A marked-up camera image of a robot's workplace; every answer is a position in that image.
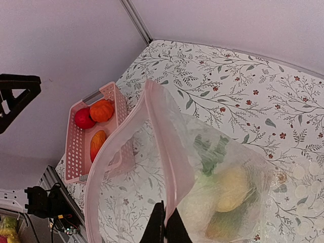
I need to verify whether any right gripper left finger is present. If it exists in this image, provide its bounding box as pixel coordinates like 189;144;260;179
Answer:
143;201;165;243

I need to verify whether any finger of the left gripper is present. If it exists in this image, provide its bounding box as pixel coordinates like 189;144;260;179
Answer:
1;73;41;134

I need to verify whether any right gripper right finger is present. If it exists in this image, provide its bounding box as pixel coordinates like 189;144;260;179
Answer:
166;209;192;243

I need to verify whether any white garlic toy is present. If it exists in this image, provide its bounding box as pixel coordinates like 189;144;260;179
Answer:
177;175;219;234

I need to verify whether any clear zip top bag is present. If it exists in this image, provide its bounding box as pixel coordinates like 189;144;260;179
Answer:
85;80;273;242

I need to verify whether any orange red mango toy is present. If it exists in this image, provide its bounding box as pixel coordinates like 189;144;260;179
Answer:
90;130;107;162

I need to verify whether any red apple toy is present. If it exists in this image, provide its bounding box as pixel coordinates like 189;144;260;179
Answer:
74;107;96;129

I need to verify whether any pink plastic basket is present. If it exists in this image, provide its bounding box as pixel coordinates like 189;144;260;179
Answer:
64;82;135;184

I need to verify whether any floral tablecloth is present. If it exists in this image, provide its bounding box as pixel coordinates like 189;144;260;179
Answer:
67;40;323;242

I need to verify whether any front aluminium rail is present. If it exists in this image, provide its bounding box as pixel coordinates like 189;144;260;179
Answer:
40;166;87;242

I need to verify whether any left aluminium frame post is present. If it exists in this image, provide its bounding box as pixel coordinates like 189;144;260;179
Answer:
120;0;153;46

